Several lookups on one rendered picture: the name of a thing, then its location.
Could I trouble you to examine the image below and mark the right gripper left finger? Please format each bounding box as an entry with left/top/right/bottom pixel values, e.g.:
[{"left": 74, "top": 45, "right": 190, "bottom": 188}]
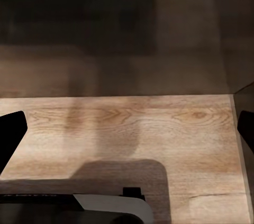
[{"left": 0, "top": 111, "right": 28, "bottom": 174}]

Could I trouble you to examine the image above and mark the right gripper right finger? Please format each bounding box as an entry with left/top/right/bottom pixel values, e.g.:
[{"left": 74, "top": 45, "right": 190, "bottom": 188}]
[{"left": 237, "top": 110, "right": 254, "bottom": 153}]

